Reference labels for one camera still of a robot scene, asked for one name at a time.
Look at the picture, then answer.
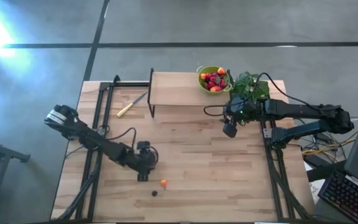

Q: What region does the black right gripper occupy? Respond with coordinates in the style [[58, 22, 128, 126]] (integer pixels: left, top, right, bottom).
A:
[[222, 95, 263, 139]]

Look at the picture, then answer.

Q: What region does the knife with cream handle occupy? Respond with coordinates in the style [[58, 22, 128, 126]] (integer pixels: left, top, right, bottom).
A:
[[117, 90, 148, 118]]

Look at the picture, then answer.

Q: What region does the green plant in white pot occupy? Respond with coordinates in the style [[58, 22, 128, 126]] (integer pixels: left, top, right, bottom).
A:
[[232, 71, 270, 102]]

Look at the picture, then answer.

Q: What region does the green plastic colander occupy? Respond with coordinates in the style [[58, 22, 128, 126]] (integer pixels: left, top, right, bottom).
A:
[[196, 65, 233, 94]]

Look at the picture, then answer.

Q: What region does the wooden shelf with black legs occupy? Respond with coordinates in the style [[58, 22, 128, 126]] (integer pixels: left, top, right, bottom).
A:
[[147, 67, 233, 118]]

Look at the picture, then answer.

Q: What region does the black backlit keyboard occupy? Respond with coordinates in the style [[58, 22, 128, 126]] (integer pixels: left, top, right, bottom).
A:
[[318, 170, 358, 224]]

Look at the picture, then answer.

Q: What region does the dark metal stand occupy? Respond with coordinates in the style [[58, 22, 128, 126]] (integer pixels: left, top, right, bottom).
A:
[[0, 133, 30, 224]]

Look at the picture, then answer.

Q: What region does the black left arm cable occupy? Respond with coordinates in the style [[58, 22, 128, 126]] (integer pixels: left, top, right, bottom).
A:
[[106, 126, 160, 166]]

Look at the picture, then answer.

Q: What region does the yellow cable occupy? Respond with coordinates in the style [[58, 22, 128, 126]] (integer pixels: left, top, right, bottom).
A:
[[301, 138, 357, 156]]

